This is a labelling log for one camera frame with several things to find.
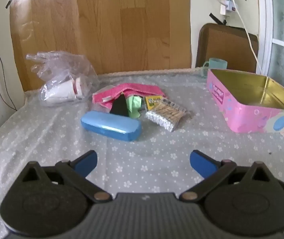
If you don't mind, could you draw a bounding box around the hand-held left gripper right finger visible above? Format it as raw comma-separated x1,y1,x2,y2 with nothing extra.
180,150,273,202

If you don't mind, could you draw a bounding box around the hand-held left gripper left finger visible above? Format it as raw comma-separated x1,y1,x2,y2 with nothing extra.
17,150,113,202

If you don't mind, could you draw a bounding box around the pink tin box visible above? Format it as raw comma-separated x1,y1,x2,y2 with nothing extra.
206,68,284,133

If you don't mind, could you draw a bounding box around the pink towel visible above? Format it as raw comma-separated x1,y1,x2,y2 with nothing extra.
92,83,167,109

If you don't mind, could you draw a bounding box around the blue glasses case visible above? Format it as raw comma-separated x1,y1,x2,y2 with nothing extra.
80,111,142,142

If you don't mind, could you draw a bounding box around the grey floral tablecloth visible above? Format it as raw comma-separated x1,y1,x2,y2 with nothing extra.
0,68,284,229

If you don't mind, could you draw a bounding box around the cotton swab packet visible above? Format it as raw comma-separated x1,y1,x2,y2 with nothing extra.
145,111,182,133

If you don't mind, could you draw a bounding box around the wooden clothespin packet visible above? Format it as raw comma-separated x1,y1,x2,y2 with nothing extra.
144,95,191,124

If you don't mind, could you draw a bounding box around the black cloth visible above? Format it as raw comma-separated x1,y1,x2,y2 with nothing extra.
109,93,130,117

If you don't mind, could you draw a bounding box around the green cloth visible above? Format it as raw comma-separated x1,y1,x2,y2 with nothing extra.
126,95,143,119

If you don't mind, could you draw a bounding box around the red and white cup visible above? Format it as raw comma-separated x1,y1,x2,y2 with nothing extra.
73,77,89,97

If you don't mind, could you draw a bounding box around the white paper cup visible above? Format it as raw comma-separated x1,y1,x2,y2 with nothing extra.
47,80,76,100

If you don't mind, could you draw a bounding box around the teal plastic cup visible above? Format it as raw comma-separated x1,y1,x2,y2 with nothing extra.
201,58,228,78

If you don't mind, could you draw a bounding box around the clear plastic bag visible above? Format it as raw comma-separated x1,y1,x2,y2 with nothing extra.
26,50,100,107

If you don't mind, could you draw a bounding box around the brown chair back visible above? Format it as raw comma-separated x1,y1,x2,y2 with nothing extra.
195,23,259,74

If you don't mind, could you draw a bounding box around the large wooden board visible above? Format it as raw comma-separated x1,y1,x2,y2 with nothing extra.
9,0,192,91

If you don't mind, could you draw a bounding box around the white framed glass door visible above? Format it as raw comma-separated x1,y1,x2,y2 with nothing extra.
255,0,284,90

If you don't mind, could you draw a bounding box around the white power strip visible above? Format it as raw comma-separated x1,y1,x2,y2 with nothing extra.
219,0,237,17

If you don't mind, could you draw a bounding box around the white power cable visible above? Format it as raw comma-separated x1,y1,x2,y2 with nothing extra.
228,0,263,75

